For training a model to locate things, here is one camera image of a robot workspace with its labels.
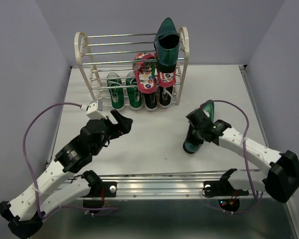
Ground teal velvet shoe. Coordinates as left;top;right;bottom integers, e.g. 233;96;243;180
183;100;214;154
154;17;180;73

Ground cream shoe rack chrome bars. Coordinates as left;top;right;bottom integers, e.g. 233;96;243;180
74;27;190;108

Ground pink flip-flop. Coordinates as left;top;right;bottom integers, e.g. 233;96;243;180
133;52;156;94
156;63;176;88

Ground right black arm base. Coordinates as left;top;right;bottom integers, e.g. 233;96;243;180
202;180;240;213

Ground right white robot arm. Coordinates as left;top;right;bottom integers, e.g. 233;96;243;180
183;109;299;203

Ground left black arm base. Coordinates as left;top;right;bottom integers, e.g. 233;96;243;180
82;170;117;216

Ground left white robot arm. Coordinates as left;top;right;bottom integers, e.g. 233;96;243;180
0;110;133;239

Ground black sneaker left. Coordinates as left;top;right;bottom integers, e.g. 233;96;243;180
143;92;157;111

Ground black sneaker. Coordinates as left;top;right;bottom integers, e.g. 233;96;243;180
143;92;157;111
159;86;173;109

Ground black sneaker right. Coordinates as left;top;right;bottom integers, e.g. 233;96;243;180
159;86;173;109

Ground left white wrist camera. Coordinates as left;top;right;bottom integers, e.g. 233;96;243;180
80;100;106;120

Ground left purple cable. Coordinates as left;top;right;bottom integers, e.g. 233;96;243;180
22;102;118;220

